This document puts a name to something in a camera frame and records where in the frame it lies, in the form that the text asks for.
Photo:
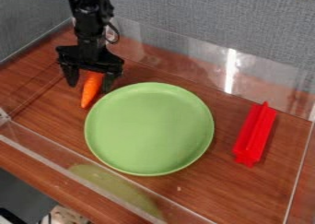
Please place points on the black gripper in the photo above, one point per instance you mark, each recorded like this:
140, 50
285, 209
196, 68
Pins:
92, 59

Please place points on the orange toy carrot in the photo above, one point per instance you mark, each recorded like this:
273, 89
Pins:
91, 88

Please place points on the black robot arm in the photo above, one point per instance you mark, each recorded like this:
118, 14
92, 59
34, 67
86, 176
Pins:
91, 16

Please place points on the green round plate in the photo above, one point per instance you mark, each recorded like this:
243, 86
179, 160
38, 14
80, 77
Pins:
148, 129

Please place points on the red plastic block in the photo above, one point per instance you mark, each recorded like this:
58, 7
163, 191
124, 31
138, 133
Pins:
254, 134

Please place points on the clear acrylic corner bracket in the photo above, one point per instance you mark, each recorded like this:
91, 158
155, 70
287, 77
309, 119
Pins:
110, 34

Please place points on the clear acrylic barrier wall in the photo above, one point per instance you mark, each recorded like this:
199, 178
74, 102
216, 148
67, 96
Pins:
216, 191

